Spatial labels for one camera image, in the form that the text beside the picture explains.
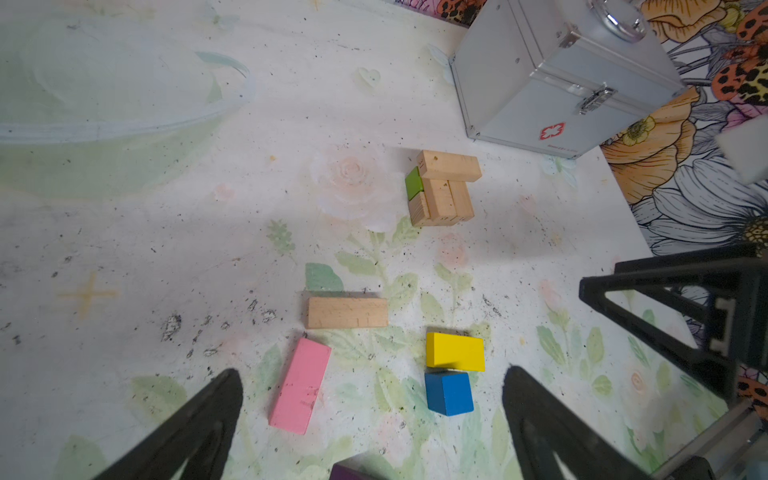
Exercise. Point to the purple wood block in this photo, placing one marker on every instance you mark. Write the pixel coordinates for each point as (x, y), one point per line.
(340, 471)

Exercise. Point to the green wood block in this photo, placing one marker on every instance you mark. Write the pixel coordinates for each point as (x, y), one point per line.
(414, 184)

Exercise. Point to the blue wood block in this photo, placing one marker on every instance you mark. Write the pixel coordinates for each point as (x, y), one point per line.
(449, 392)

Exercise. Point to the aluminium front rail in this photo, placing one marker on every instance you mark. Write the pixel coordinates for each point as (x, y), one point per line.
(733, 447)

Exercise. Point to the pink wood block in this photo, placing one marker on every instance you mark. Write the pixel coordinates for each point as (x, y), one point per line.
(298, 393)

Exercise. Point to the silver aluminium case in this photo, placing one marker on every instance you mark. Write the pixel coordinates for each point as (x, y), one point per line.
(559, 77)

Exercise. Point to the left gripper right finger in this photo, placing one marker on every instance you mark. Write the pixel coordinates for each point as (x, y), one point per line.
(546, 435)

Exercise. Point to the yellow wood block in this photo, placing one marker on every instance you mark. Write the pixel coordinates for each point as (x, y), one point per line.
(455, 352)

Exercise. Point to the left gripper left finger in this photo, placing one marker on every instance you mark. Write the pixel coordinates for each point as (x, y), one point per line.
(194, 443)

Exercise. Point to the natural wood block with hole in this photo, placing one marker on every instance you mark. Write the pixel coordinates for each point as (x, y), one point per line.
(448, 166)

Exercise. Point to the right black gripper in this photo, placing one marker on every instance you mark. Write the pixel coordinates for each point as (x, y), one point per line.
(739, 310)

